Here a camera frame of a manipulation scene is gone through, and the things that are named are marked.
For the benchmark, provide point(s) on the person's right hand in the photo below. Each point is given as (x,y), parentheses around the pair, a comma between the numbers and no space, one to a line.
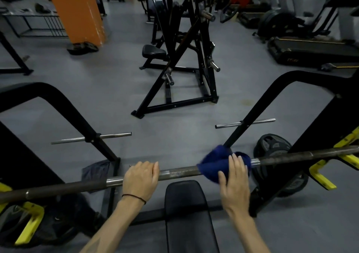
(235,191)

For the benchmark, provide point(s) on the person's left hand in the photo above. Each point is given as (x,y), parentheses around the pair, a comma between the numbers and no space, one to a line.
(140,179)

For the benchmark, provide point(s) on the blue cleaning cloth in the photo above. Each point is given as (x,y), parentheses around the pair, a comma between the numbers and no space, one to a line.
(213,163)

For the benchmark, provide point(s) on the steel barbell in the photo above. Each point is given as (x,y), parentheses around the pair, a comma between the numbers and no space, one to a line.
(70,188)

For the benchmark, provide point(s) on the person's left forearm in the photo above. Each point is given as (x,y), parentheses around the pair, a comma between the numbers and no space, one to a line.
(115,227)

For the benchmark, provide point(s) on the grey cloth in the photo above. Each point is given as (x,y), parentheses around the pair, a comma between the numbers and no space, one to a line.
(95,171)

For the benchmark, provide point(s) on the black padded bench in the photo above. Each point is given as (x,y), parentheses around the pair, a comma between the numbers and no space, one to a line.
(188,219)

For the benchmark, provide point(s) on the large black weight plate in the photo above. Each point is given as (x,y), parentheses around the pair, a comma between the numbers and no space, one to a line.
(270,146)

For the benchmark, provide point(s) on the yellow bar hook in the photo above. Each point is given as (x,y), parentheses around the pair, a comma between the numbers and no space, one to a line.
(31,224)
(322,179)

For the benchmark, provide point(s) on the black grip-hole weight plate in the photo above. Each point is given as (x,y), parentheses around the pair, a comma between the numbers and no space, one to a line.
(59,227)

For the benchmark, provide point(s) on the black bench press rack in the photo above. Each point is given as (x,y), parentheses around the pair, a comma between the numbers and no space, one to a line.
(322,126)

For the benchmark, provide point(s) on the black and red lever machine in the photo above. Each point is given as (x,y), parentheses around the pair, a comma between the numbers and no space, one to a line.
(154,50)

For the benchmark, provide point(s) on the small black weight plate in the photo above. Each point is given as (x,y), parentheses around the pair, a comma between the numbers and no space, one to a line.
(75,50)
(91,47)

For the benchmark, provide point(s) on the black elliptical trainer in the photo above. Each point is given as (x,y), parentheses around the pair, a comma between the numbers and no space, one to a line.
(275,22)

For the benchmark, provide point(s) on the black squat rack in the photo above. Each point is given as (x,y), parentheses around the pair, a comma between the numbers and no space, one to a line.
(14,56)

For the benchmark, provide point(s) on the wide orange pillar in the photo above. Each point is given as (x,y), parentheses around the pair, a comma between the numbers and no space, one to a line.
(74,11)

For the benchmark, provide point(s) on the black plate-loaded machine frame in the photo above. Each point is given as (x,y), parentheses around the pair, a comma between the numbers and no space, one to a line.
(155,28)

